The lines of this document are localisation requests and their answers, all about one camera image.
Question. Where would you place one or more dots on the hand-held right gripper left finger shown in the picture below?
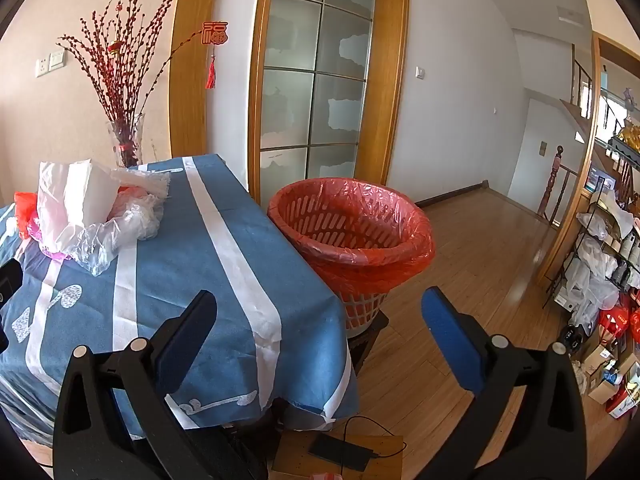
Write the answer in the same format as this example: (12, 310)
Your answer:
(190, 335)

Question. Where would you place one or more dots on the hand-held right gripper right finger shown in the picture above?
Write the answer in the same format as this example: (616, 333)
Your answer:
(450, 340)

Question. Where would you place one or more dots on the pink plastic bag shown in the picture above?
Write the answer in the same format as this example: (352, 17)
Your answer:
(52, 255)

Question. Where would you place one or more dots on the red plastic bag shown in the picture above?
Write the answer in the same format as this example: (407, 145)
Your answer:
(25, 210)

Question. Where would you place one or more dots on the large white plastic bag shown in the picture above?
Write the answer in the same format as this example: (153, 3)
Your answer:
(75, 195)

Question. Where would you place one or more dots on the clear plastic bag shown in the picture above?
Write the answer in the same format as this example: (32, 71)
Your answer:
(115, 235)
(145, 180)

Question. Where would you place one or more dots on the blue white striped tablecloth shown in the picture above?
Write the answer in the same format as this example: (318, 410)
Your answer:
(175, 260)

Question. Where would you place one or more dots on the dark wooden stool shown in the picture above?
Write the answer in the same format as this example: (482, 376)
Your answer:
(372, 332)

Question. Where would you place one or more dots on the black power bank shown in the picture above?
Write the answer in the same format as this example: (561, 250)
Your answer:
(340, 452)

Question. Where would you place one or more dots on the cardboard boxes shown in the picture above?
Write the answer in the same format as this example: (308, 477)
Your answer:
(605, 375)

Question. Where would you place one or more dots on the wooden board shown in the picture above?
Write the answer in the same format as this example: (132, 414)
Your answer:
(295, 455)

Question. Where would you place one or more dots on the red gift bags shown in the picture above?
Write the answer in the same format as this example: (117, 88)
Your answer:
(615, 320)

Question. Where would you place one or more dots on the glass vase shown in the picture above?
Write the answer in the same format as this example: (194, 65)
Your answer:
(125, 145)

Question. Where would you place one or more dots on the brass door plaque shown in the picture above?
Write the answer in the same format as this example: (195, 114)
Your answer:
(542, 148)

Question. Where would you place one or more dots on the red berry branches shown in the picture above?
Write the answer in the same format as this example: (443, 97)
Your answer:
(117, 75)

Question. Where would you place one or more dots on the golden ornament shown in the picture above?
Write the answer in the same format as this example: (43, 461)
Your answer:
(627, 137)

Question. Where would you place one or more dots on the frosted glass panel door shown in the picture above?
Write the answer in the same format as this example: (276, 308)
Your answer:
(310, 85)

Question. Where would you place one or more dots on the stair railing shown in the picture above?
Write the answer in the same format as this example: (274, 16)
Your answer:
(582, 80)

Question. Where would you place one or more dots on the red hanging ornament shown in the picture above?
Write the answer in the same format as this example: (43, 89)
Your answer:
(215, 34)

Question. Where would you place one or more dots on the ceiling air vent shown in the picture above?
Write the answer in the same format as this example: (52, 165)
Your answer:
(570, 15)

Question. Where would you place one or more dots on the wooden newel post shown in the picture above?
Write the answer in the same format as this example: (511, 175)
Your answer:
(549, 185)

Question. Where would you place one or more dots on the wooden doorway frame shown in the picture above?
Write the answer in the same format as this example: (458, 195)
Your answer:
(580, 200)

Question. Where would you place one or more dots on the white wall outlet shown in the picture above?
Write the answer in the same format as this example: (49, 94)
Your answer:
(41, 66)

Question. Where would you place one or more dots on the white light switch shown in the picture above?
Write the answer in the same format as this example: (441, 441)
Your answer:
(58, 59)

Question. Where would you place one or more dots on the wooden door frame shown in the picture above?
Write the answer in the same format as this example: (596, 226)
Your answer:
(387, 60)

